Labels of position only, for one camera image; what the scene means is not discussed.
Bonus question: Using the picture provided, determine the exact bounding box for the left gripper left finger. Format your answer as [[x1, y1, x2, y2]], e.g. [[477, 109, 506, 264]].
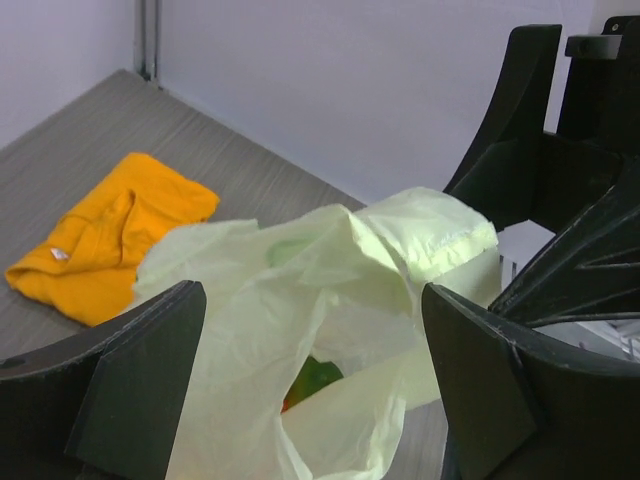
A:
[[1, 281, 207, 479]]

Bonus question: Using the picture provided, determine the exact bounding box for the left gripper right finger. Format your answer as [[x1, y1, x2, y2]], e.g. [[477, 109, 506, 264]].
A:
[[422, 284, 639, 479]]

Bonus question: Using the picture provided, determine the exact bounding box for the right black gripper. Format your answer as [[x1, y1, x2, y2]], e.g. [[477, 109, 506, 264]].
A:
[[444, 15, 639, 328]]

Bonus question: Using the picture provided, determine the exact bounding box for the pale yellow plastic bag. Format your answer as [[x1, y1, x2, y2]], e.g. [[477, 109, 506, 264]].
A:
[[133, 187, 501, 479]]

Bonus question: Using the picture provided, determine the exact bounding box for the fake green fruit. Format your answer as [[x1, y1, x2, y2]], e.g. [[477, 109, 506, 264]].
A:
[[285, 356, 343, 406]]

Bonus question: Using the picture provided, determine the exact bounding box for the orange folded cloth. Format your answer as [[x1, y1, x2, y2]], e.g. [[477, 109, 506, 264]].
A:
[[5, 153, 220, 327]]

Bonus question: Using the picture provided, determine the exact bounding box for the aluminium frame rail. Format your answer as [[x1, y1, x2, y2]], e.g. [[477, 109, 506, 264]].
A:
[[133, 0, 162, 86]]

